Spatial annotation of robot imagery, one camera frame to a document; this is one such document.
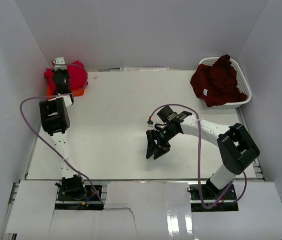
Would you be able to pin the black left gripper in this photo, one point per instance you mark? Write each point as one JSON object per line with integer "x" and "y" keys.
{"x": 62, "y": 71}

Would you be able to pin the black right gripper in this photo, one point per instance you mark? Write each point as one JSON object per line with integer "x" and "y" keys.
{"x": 151, "y": 135}

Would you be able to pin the bright red t shirt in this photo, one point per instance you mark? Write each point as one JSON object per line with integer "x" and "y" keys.
{"x": 78, "y": 76}

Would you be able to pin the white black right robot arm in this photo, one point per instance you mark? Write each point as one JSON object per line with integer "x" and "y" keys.
{"x": 236, "y": 146}

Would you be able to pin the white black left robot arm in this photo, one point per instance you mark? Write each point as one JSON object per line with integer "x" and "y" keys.
{"x": 55, "y": 122}

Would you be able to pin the orange folded t shirt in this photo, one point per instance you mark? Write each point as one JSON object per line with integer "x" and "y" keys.
{"x": 79, "y": 93}

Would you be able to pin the dark maroon t shirt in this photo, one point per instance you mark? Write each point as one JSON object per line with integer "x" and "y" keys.
{"x": 217, "y": 84}

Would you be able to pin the white plastic laundry basket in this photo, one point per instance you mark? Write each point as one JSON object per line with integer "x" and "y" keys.
{"x": 242, "y": 83}

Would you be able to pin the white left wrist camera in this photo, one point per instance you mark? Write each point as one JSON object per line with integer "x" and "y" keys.
{"x": 59, "y": 64}

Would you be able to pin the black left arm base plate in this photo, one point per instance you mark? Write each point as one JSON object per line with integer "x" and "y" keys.
{"x": 80, "y": 200}

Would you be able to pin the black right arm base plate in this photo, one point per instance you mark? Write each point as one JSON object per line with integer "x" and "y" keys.
{"x": 223, "y": 205}

